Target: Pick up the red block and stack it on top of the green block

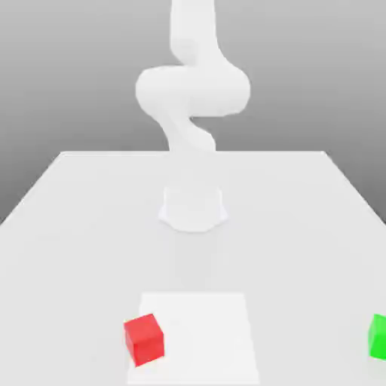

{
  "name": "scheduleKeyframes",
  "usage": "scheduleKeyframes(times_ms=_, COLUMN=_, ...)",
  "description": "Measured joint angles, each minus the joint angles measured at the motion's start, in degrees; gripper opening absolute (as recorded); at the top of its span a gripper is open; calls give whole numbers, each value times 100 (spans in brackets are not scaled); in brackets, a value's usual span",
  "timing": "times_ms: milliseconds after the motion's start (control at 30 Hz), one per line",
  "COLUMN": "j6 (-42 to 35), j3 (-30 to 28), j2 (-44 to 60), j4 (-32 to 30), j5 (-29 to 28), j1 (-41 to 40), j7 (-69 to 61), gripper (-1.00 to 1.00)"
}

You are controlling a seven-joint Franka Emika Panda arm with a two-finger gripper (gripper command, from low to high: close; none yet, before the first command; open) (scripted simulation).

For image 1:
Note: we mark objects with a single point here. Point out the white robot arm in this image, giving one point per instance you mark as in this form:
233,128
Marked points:
193,90

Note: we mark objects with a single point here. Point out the small red cube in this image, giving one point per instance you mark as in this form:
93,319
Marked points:
144,339

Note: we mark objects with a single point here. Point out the small green cube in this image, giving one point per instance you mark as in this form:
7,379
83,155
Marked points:
378,336

